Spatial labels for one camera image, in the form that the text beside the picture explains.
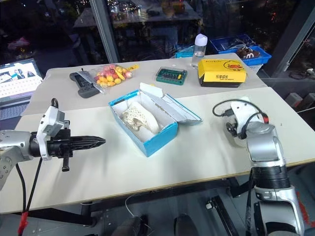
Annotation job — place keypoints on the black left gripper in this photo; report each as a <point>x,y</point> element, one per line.
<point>57,145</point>

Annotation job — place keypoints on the brown plush toy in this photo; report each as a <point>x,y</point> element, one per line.
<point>248,52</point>

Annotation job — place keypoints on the grey and black controller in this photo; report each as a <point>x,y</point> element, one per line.
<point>85,87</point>

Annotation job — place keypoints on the open laptop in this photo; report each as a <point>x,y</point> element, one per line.
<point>17,83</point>

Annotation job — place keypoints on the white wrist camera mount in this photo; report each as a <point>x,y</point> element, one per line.
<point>50,118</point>
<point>240,110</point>

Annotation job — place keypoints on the white plastic basket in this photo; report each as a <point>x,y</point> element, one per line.
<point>256,67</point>

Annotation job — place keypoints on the green screwdriver bit set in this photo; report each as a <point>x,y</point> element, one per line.
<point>171,75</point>

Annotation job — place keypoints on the yellow duck print box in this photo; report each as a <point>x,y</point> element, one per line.
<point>221,73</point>

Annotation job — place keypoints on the teal flat box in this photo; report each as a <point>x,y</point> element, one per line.
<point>184,52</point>

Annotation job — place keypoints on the black table frame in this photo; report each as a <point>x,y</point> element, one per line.
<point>88,214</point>

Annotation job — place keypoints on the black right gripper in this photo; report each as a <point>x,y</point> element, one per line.
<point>231,127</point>

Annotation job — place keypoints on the blue plastic basket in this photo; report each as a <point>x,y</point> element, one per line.
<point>264,57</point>

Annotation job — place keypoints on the blue cardboard shoebox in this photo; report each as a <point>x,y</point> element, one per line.
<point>160,145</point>

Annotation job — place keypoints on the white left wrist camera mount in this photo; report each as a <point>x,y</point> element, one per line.
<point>50,118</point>

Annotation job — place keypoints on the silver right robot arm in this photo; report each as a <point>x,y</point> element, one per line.
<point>263,147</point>

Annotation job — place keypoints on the grey window frame post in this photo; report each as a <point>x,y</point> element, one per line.
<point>105,29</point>

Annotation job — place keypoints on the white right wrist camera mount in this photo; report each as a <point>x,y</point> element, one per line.
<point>240,110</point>

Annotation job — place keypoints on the dark blue plastic bin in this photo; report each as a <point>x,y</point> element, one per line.
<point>221,43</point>

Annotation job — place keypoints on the clear bag of colourful candies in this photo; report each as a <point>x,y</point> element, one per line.
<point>110,76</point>

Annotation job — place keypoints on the white knit shoe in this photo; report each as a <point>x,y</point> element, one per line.
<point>147,118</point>

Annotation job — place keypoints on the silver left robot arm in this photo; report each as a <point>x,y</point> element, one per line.
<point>14,145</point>

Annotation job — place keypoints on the clear bottle with white cap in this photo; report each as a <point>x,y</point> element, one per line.
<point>198,54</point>

